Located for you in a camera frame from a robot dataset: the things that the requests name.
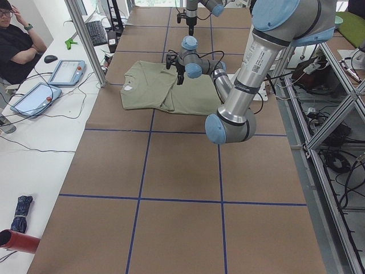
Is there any aluminium frame rack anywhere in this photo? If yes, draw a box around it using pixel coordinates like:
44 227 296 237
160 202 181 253
275 37 364 273

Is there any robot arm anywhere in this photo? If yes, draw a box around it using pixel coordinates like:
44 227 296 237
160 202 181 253
166 1 336 144
176 0 229 36

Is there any sage green long-sleeve shirt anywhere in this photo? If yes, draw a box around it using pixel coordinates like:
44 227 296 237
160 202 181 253
120 61 221 115

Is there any seated person in black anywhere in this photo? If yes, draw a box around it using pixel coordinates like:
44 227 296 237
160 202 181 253
1 1 47 84

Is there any upper teach pendant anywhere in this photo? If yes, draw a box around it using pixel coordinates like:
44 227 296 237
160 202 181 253
48 60 86 87

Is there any aluminium frame post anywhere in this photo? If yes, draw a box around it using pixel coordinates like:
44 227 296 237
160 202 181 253
64 0 106 87

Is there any lower teach pendant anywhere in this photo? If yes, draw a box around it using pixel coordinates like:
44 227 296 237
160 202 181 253
10 83 62 117

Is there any red cylinder tube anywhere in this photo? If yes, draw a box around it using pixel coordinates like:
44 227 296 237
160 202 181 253
1 229 40 254

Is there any green plastic tool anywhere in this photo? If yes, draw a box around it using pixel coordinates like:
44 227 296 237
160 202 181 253
65 38 78 50

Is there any teach pendant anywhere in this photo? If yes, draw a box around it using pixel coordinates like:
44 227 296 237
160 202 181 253
10 83 62 117
48 60 86 87

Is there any folded dark blue umbrella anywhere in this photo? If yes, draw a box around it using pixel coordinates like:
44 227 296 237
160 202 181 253
10 195 33 233

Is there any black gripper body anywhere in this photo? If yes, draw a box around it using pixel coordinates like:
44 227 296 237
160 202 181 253
165 54 185 75
177 11 197 26

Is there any black computer mouse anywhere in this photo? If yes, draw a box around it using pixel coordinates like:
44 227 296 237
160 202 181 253
43 55 58 63

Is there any black keyboard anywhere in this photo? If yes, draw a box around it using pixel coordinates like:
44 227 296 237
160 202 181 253
86 21 108 46

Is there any green cloth on table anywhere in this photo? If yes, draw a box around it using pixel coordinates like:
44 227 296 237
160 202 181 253
336 11 365 47

